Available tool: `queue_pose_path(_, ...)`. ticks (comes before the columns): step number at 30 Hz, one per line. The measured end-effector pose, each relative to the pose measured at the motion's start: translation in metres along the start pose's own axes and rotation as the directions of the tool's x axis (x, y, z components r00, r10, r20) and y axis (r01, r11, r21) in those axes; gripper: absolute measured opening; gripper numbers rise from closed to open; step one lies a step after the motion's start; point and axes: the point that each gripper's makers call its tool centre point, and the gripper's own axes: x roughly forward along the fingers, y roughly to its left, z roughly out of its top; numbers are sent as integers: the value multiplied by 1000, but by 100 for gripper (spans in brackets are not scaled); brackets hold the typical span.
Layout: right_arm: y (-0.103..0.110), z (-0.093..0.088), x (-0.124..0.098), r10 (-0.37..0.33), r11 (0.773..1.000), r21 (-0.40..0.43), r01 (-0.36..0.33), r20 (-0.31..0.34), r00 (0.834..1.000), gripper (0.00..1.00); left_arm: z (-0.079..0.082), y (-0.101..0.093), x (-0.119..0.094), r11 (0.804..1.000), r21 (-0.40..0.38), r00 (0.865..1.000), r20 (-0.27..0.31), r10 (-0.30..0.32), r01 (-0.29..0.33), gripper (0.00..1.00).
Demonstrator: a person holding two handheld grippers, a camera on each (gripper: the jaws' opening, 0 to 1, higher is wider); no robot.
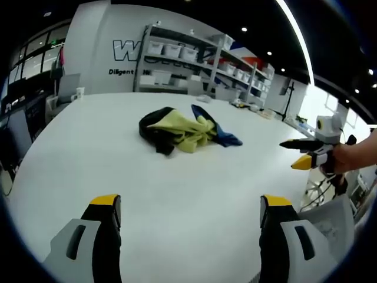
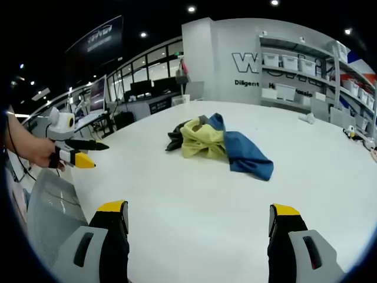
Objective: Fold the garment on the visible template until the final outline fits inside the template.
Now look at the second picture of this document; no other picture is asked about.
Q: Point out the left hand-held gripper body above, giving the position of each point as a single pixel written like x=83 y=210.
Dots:
x=60 y=126

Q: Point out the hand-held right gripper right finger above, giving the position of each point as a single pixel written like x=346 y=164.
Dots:
x=297 y=256

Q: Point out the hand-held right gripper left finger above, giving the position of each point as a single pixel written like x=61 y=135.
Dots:
x=88 y=253

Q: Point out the yellow blue grey garment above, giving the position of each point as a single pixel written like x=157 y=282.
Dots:
x=218 y=141

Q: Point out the person's left hand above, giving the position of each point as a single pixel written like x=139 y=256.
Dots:
x=44 y=153

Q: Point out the tilted computer monitor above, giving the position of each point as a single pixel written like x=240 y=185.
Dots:
x=97 y=95

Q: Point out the grey mesh chair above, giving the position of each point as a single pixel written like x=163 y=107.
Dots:
x=53 y=215

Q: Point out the black computer monitor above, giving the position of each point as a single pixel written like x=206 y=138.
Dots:
x=165 y=84
x=141 y=87

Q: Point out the dark hanging banner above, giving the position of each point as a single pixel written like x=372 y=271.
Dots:
x=97 y=38

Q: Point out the white box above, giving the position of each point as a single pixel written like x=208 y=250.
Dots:
x=181 y=100

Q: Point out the grey hanging bag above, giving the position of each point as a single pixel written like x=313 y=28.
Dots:
x=182 y=77

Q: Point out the white stand object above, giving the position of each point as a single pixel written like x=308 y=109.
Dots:
x=369 y=144

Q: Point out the spare hand-held gripper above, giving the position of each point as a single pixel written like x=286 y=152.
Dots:
x=350 y=132

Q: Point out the small white device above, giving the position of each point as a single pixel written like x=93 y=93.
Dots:
x=307 y=118

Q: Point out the grey metal shelving unit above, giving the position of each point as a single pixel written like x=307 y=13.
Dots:
x=330 y=76

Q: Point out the group of white storage bins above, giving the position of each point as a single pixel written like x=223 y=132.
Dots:
x=290 y=62

